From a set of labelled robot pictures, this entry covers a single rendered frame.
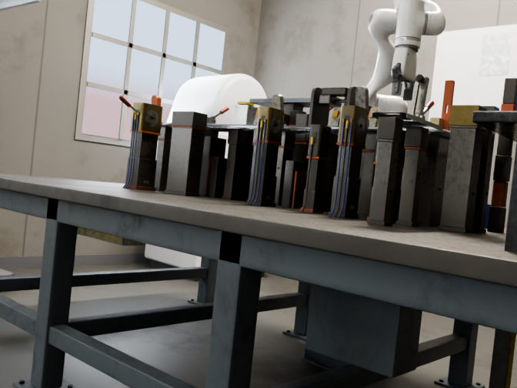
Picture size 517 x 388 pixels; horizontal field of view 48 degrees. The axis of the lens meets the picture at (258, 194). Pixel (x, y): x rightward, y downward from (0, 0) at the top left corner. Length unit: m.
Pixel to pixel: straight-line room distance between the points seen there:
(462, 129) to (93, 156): 3.42
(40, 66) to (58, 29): 0.31
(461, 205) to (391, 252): 0.68
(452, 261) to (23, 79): 3.76
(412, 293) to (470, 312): 0.11
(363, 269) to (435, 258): 0.17
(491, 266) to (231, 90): 3.64
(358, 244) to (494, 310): 0.26
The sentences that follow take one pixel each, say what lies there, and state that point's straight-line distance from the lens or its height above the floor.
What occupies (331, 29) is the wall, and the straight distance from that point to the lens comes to 5.37.
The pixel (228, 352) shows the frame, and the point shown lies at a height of 0.38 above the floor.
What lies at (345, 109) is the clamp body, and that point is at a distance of 1.81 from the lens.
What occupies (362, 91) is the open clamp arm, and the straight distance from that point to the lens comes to 1.87.
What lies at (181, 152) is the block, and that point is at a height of 0.87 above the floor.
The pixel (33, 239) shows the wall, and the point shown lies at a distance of 4.51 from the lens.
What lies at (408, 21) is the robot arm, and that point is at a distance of 2.03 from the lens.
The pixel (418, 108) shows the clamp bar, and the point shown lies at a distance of 2.14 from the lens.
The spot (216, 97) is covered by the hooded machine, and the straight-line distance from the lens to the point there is 4.42.
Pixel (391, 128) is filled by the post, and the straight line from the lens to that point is 1.55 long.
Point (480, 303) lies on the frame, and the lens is 1.05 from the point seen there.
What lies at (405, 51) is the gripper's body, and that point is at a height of 1.26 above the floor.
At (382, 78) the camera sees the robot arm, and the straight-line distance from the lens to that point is 2.55.
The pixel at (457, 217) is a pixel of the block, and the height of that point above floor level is 0.74.
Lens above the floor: 0.78
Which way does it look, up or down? 1 degrees down
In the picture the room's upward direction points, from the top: 6 degrees clockwise
